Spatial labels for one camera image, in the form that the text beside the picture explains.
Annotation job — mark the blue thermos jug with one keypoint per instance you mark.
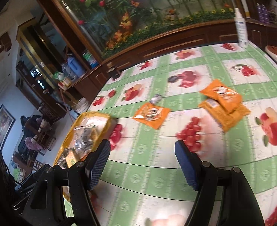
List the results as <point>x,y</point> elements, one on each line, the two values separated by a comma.
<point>75,66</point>

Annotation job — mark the floral glass panel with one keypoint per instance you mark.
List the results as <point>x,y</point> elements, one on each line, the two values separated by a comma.
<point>114,25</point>

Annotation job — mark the gold tray box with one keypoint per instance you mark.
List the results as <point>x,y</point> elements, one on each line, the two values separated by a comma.
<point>105,126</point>

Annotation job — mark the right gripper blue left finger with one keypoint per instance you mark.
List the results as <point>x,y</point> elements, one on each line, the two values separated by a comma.
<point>96,162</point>

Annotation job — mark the orange snack bag top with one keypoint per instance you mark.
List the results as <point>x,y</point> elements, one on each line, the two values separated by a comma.
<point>228,98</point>

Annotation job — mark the small blue white candy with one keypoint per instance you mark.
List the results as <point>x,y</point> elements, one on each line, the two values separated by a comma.
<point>155,99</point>

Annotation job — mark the black round lid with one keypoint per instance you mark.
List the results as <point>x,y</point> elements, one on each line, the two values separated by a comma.
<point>173,79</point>

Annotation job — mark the green plastic bottle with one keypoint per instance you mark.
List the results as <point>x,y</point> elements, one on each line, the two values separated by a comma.
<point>90,59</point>

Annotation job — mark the purple bottle pair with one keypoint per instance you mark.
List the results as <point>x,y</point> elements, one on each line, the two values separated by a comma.
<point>263,14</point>

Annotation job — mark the clear plastic snack bag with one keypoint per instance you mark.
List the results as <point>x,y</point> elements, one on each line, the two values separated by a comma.
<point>84,138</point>

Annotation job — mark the small dark ink bottle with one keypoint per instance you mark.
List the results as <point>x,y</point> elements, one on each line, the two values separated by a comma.
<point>113,72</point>

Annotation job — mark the white plastic bucket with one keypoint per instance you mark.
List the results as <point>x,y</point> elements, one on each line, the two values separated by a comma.
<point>82,106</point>

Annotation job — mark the yellow green-label cracker pack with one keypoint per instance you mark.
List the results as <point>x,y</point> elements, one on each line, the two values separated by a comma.
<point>71,159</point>

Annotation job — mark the orange snack bag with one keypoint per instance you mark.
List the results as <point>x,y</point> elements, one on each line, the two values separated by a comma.
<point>228,98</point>
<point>151,115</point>
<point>224,119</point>

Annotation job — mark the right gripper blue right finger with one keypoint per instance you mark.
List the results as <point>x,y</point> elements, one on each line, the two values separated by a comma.
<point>190,165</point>

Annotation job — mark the framed wall painting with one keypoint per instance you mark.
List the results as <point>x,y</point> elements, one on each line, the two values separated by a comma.
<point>6,123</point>

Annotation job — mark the seated person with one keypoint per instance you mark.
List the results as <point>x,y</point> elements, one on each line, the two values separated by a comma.
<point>39,133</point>

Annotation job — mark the white spray bottle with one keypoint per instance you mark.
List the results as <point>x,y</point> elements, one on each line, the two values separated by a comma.
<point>241,28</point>

